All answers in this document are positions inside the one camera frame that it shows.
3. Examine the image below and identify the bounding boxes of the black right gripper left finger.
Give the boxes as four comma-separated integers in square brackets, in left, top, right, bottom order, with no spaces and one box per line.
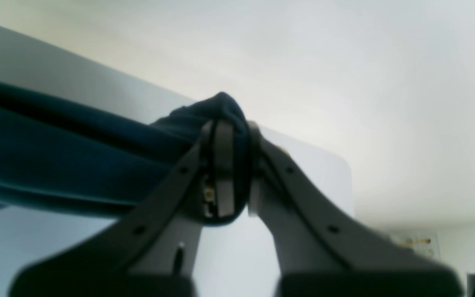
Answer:
[9,120,236,297]

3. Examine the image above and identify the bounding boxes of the dark blue T-shirt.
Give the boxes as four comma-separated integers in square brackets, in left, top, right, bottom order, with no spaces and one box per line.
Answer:
[0,83,249,217]

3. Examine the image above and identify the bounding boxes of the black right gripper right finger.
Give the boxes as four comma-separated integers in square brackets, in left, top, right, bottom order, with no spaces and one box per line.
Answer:
[249,122,463,297]

